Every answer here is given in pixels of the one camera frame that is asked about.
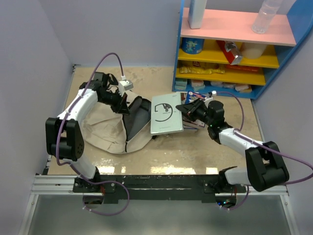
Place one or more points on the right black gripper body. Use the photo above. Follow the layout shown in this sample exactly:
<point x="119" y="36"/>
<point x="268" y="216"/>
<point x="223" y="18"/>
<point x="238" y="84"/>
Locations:
<point x="202" y="113"/>

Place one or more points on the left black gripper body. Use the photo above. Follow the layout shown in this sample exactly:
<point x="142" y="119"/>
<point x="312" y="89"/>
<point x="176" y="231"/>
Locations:
<point x="113" y="100"/>

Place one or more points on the beige student backpack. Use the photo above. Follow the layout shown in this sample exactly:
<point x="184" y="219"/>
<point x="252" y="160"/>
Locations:
<point x="117" y="133"/>

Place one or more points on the white book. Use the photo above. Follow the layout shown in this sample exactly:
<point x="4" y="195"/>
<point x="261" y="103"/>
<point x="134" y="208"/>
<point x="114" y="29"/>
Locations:
<point x="165" y="117"/>

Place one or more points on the blue glossy comic book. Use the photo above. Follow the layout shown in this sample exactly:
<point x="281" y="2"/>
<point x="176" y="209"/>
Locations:
<point x="190" y="96"/>

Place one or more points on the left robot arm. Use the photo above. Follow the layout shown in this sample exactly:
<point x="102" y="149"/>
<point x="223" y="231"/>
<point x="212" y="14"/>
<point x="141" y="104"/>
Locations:
<point x="64" y="139"/>

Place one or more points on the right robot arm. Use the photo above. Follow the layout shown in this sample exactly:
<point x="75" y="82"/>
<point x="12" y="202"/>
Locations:
<point x="265" y="168"/>

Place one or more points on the yellow snack bag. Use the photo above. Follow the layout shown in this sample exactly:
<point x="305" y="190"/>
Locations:
<point x="196" y="67"/>

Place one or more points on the colourful box under book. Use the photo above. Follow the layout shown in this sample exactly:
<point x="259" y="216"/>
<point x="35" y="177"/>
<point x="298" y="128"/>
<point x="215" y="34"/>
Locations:
<point x="192" y="126"/>

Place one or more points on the pastel sponges row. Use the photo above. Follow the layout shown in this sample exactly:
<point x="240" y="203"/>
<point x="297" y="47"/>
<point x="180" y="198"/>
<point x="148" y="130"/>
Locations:
<point x="197" y="85"/>

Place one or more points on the orange red packet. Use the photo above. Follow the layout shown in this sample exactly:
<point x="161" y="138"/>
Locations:
<point x="242" y="68"/>

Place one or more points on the blue shelf unit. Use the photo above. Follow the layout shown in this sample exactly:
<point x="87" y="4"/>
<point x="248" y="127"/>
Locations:
<point x="283" y="37"/>

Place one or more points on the blue tin can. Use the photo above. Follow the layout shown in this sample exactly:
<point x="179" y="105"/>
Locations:
<point x="192" y="45"/>

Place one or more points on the red snack packet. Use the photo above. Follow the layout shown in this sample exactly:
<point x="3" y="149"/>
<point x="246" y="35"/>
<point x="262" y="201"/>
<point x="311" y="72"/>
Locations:
<point x="230" y="51"/>

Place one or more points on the white bowl cup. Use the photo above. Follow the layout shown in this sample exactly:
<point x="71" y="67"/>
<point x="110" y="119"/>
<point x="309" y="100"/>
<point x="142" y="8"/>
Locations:
<point x="252" y="50"/>

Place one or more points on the clear plastic bottle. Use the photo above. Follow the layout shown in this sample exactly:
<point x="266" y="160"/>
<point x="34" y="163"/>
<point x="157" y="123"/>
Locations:
<point x="266" y="13"/>

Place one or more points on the white bottle on shelf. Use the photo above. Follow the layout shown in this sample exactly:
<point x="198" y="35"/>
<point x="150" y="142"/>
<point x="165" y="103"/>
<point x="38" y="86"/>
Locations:
<point x="196" y="13"/>

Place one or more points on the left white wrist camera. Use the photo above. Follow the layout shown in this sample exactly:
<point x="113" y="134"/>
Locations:
<point x="125" y="85"/>

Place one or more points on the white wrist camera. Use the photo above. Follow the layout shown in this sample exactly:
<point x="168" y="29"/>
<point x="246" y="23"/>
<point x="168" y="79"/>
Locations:
<point x="125" y="85"/>
<point x="210" y="96"/>

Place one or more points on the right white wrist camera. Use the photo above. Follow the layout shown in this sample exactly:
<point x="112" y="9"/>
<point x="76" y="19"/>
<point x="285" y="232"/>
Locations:
<point x="210" y="96"/>

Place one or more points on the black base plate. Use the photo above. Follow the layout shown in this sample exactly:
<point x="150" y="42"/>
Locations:
<point x="158" y="187"/>

